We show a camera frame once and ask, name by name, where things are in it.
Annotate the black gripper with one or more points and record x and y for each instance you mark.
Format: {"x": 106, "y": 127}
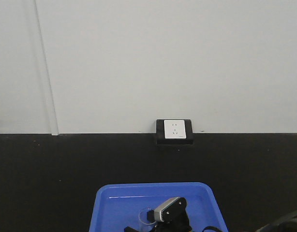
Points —
{"x": 180, "y": 224}

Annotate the clear glass beaker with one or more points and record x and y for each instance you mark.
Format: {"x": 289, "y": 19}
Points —
{"x": 146, "y": 220}

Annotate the white wall power socket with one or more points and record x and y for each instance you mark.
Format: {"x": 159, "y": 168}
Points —
{"x": 174, "y": 132}

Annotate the blue plastic tray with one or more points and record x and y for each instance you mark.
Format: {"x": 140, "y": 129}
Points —
{"x": 118, "y": 206}

